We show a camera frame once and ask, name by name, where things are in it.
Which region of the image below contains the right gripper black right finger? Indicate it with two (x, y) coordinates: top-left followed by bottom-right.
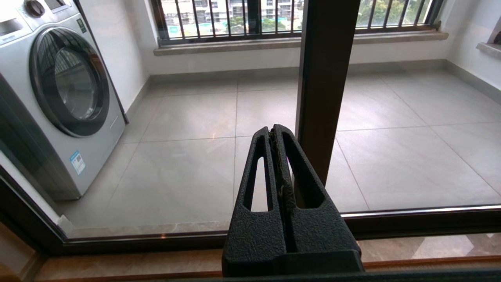
(274, 125), (364, 275)

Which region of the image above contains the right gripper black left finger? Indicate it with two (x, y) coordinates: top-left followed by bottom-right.
(222, 125), (287, 277)

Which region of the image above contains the dark framed sliding glass door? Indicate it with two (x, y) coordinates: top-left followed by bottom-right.
(0, 166), (67, 257)

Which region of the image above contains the dark brown fixed glass door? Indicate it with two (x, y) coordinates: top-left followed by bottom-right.
(341, 0), (501, 239)

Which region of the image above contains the long stone window sill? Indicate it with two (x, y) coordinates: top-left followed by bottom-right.
(153, 31), (450, 56)

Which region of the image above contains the long black balcony railing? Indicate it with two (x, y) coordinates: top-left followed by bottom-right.
(151, 0), (445, 45)

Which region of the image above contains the white front-load washing machine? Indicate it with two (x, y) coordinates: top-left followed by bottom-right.
(0, 0), (128, 202)

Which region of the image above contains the short stone window sill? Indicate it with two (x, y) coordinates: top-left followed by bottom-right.
(476, 42), (501, 61)

